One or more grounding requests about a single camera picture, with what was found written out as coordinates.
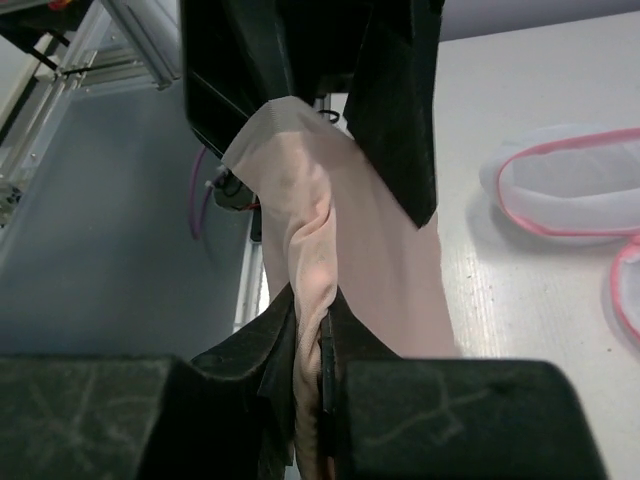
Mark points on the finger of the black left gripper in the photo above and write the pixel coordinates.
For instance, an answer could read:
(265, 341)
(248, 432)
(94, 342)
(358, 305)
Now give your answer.
(389, 110)

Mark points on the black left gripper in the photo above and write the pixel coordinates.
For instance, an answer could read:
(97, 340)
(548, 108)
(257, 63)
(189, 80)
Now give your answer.
(238, 55)

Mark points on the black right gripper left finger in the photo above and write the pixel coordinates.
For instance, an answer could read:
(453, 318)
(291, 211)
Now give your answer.
(250, 410)

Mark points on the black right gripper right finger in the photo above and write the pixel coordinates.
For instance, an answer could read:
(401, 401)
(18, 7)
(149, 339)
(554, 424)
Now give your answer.
(343, 338)

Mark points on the pink beige bra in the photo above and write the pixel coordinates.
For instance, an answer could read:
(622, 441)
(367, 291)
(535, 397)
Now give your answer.
(331, 227)

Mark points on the mesh laundry bag pink trim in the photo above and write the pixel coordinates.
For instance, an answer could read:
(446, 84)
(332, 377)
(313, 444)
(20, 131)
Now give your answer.
(577, 185)

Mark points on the aluminium frame rail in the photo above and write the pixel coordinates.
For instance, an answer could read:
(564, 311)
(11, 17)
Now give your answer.
(112, 116)

